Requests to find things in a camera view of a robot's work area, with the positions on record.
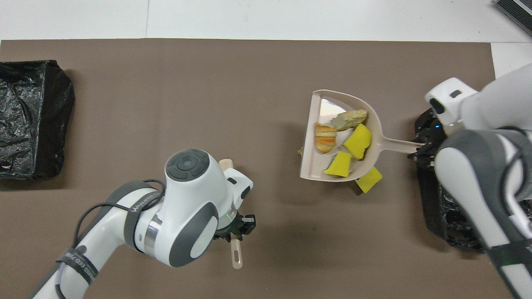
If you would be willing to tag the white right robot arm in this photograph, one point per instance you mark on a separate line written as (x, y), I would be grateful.
(478, 187)

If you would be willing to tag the brown paper table mat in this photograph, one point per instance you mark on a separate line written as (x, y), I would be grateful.
(208, 83)

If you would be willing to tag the black bag lined bin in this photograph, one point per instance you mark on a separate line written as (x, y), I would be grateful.
(428, 207)
(25, 95)

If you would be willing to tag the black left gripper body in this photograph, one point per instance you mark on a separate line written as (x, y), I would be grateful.
(233, 228)

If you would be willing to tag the beige plastic dustpan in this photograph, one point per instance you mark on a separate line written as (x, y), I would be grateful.
(397, 145)

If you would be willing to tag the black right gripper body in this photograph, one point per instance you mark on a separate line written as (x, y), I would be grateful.
(434, 135)

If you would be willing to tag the notched yellow sponge piece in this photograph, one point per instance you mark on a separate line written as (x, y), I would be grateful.
(370, 180)

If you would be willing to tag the dark ribbed device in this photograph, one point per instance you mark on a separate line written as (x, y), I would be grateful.
(519, 12)

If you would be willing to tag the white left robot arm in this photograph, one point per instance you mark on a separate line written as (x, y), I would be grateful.
(187, 199)

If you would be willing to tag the pale bread piece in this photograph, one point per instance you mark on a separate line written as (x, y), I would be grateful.
(351, 118)

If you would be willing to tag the beige hand brush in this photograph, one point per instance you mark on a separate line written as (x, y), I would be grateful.
(237, 253)

